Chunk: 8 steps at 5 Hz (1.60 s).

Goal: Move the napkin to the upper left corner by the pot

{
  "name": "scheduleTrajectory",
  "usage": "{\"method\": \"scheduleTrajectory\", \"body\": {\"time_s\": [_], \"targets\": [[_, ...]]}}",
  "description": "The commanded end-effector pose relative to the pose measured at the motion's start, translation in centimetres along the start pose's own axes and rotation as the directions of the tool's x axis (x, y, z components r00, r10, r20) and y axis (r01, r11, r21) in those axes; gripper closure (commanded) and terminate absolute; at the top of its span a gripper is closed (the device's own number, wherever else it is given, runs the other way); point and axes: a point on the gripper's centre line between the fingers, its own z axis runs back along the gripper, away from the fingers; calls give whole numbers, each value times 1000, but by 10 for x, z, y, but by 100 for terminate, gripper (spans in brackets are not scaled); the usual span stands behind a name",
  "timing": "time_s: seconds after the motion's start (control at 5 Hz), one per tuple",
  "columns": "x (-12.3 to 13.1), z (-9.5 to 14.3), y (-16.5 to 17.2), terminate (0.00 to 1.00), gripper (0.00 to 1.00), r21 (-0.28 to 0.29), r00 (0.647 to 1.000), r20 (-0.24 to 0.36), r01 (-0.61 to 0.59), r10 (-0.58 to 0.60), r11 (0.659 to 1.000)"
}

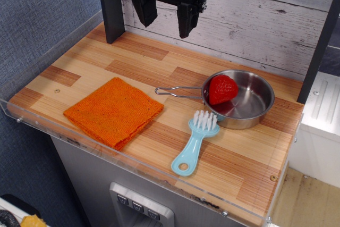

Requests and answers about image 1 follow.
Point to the white toy sink unit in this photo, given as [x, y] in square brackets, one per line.
[315, 148]

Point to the orange knitted towel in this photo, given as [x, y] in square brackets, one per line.
[114, 113]

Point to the light blue dish brush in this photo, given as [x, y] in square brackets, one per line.
[203, 125]

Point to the silver dispenser panel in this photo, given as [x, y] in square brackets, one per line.
[134, 209]

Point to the clear acrylic table guard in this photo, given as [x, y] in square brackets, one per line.
[32, 41]

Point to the red toy strawberry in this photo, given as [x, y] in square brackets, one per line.
[222, 88]

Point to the dark grey left post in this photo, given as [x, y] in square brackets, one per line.
[113, 19]

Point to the stainless steel pot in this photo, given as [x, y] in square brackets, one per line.
[254, 99]

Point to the yellow object at corner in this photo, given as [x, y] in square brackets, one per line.
[32, 221]

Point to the dark grey post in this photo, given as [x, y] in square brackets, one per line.
[319, 51]
[113, 19]

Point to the dark grey right post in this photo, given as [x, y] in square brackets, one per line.
[319, 51]

